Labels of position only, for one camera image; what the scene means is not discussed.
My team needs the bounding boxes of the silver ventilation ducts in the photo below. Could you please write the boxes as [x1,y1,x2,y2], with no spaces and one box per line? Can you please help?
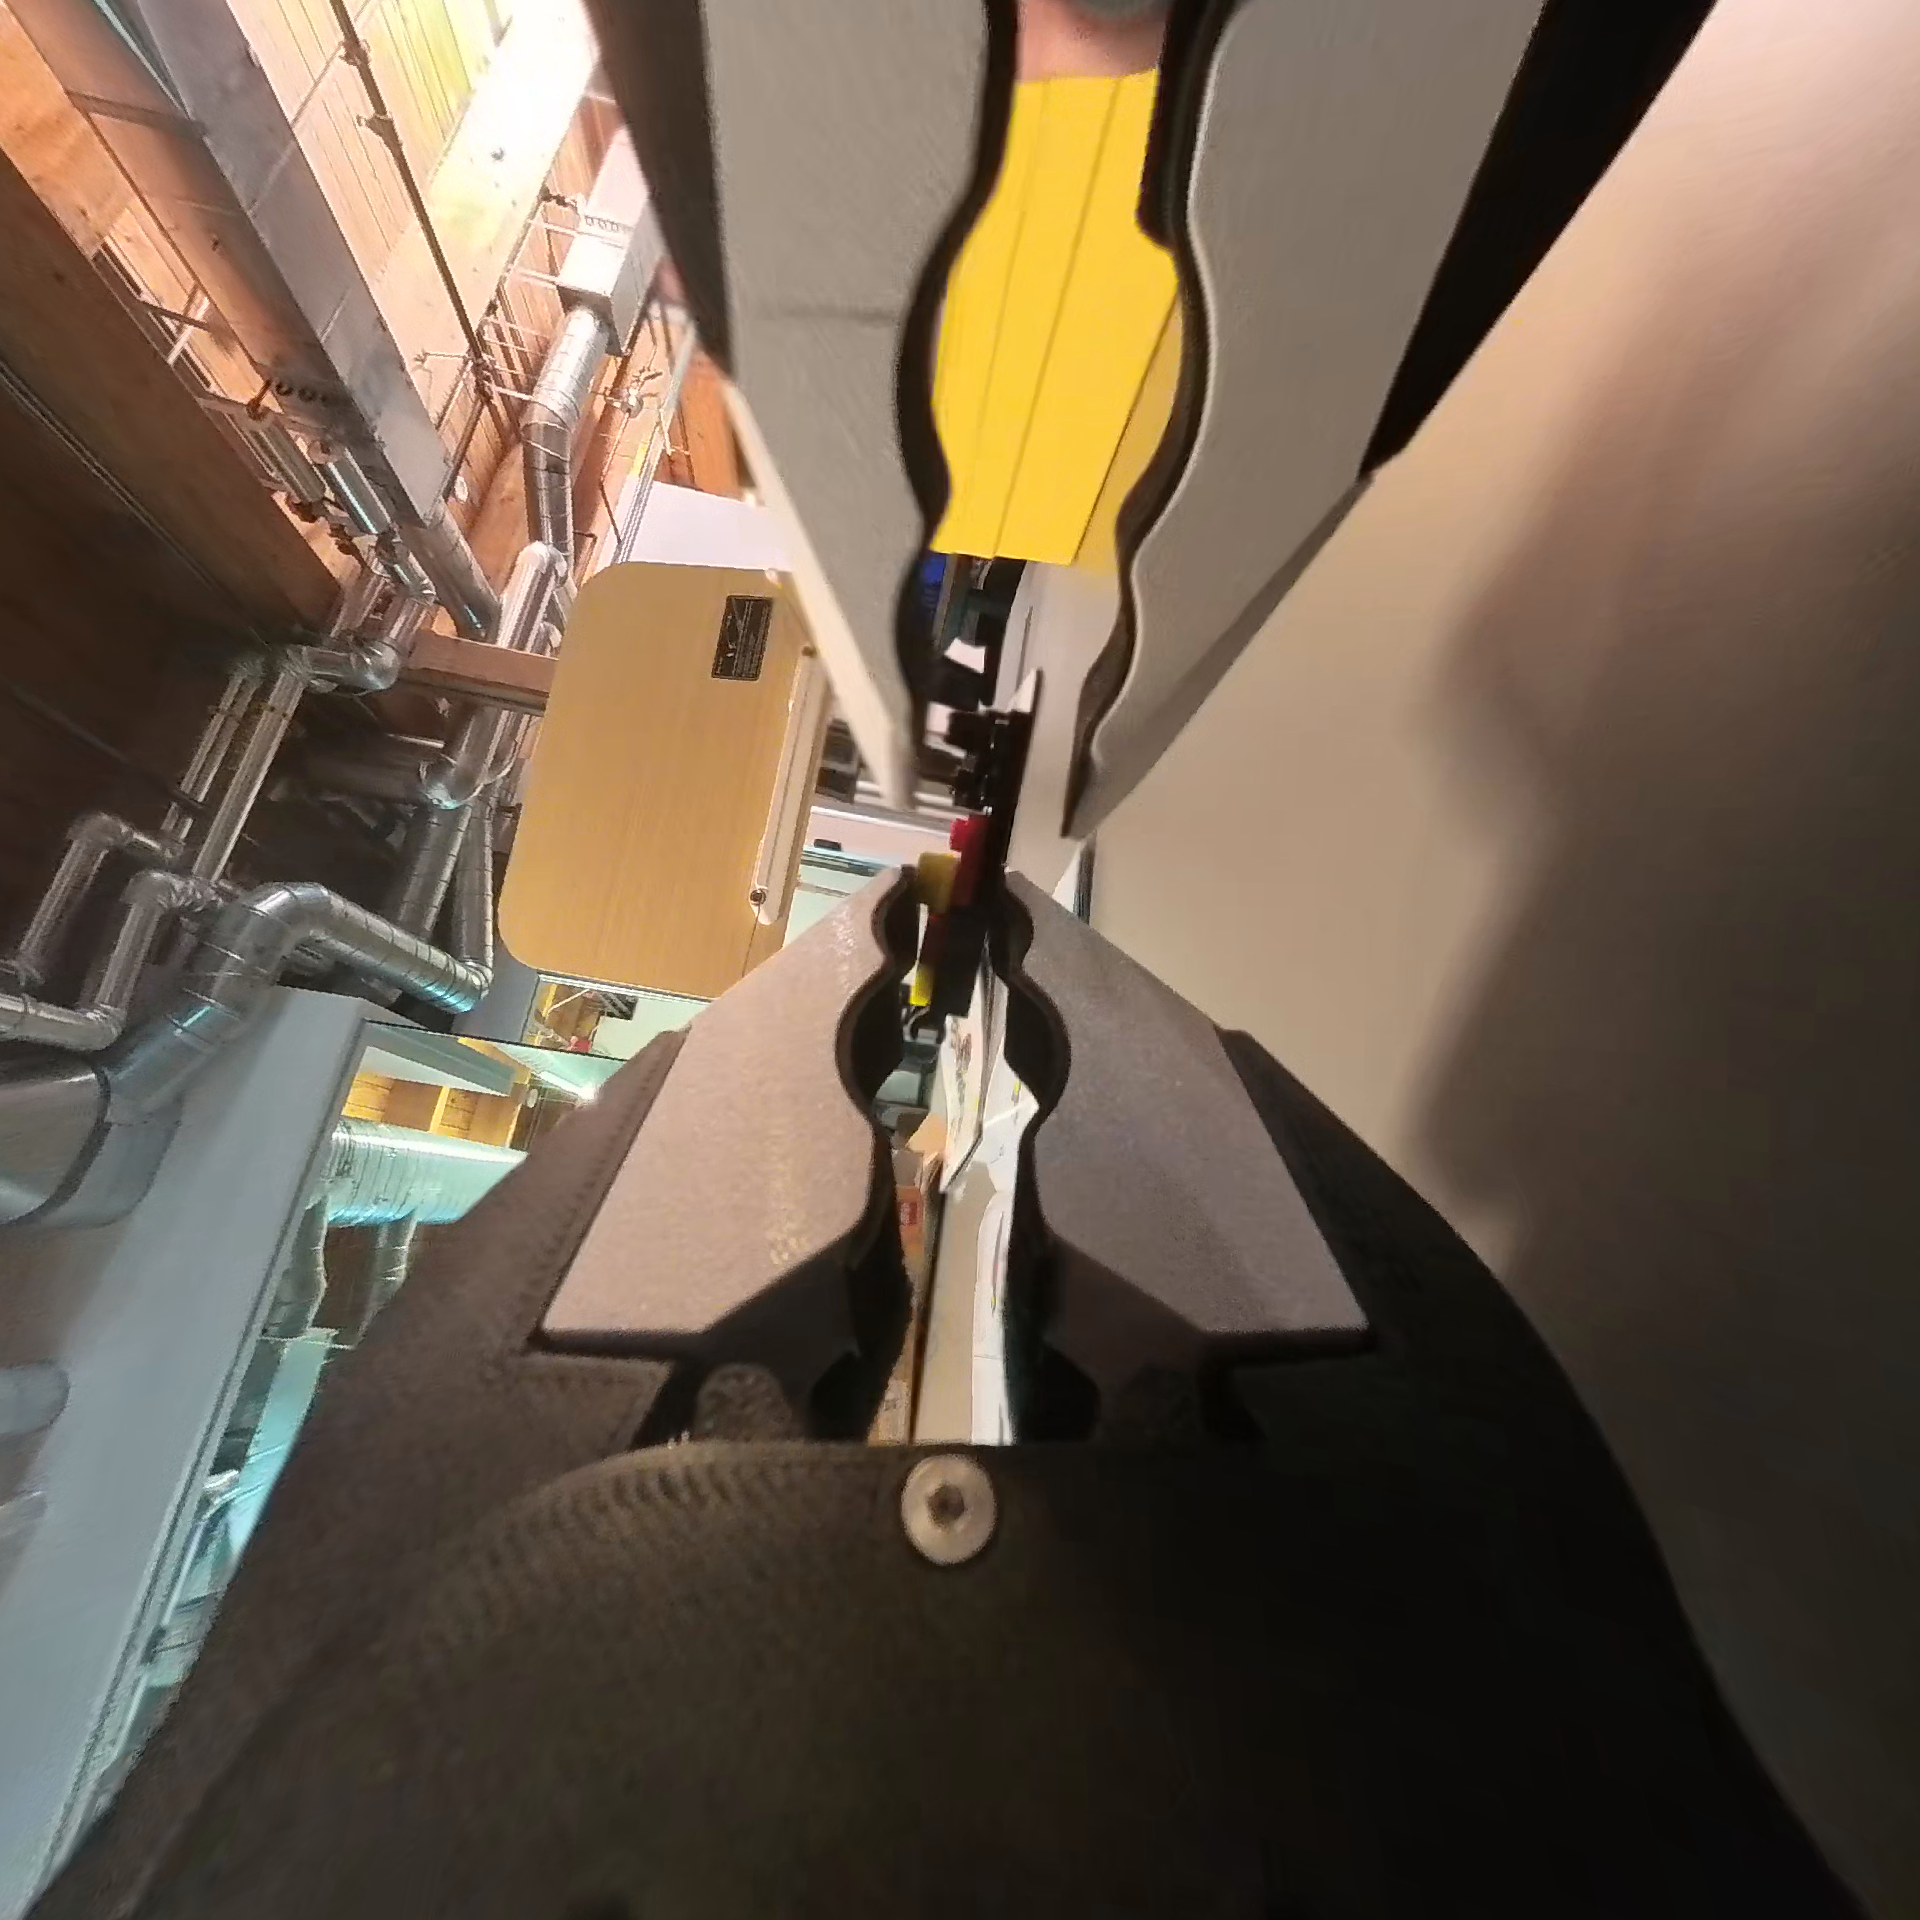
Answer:
[0,291,662,1233]

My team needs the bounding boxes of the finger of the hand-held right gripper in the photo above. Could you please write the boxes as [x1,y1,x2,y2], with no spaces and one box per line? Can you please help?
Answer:
[1060,0,1550,844]
[696,0,997,815]

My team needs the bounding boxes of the yellow plastic bin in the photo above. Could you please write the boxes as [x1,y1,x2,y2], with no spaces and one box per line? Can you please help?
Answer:
[927,70,1187,570]

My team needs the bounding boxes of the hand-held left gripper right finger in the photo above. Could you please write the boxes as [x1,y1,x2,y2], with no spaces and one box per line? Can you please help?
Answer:
[986,886,1372,1436]

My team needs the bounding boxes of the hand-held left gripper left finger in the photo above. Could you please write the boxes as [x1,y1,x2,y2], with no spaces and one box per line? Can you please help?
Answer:
[538,868,922,1446]

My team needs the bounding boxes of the wooden book stand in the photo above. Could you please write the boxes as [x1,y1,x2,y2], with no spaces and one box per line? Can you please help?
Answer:
[496,562,831,995]

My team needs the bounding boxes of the black red yellow lego assembly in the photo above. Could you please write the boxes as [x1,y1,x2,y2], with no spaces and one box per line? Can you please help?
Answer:
[900,675,1045,1039]

